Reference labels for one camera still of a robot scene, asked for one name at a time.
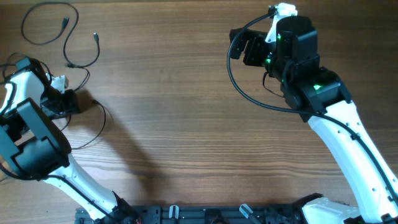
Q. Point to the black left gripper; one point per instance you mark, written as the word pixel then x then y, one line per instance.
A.
pixel 71 106

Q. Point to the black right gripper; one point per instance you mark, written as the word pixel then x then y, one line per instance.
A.
pixel 257 42

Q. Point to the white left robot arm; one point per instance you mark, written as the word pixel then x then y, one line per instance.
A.
pixel 36 149

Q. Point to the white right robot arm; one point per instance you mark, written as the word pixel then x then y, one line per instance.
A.
pixel 288 53

